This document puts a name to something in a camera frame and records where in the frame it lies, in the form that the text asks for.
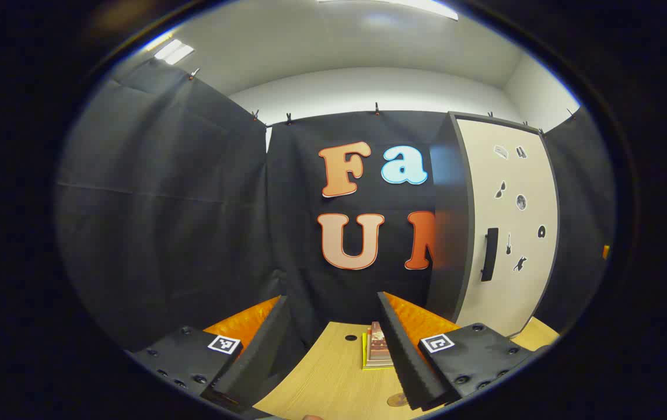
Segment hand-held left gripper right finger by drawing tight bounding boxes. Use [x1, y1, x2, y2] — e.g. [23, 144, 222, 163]
[376, 290, 551, 412]

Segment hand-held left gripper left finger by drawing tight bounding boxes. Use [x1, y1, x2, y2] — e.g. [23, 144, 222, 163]
[125, 295, 293, 415]

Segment beige cabinet door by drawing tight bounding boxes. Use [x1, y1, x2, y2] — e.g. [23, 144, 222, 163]
[456, 118, 558, 338]

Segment black cabinet door handle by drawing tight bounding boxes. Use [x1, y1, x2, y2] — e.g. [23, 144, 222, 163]
[481, 227, 499, 282]

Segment grey cabinet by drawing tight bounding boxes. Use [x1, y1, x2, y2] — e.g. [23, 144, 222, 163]
[425, 111, 561, 338]

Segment yellow cover book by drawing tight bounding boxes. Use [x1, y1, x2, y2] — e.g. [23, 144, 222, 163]
[361, 331, 395, 370]

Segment black backdrop cloth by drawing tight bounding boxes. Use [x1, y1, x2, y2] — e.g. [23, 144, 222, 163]
[56, 57, 617, 356]

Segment row of black cloth clips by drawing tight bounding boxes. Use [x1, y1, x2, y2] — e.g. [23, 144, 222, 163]
[188, 67, 576, 126]

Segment ceiling light panel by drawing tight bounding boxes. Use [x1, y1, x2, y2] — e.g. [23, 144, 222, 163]
[153, 38, 195, 65]

